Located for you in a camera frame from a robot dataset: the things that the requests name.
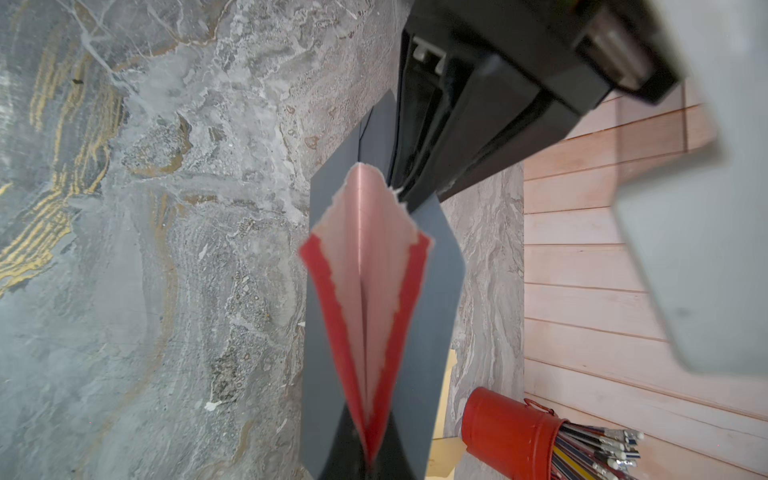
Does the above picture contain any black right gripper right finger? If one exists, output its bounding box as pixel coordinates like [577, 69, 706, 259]
[374, 414, 416, 480]

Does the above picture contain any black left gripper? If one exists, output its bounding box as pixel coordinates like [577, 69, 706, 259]
[389, 1, 681, 212]

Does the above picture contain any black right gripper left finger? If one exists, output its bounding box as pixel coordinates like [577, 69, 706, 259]
[319, 405, 367, 480]

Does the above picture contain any grey paper envelope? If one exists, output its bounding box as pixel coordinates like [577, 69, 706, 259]
[299, 92, 466, 479]

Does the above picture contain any red pencil cup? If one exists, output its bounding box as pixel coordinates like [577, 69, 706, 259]
[461, 387, 565, 480]

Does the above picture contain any yellow envelope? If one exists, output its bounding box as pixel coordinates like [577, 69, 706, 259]
[424, 349, 466, 480]

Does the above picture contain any bunch of pencils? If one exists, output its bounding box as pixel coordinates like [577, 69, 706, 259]
[549, 421, 645, 480]

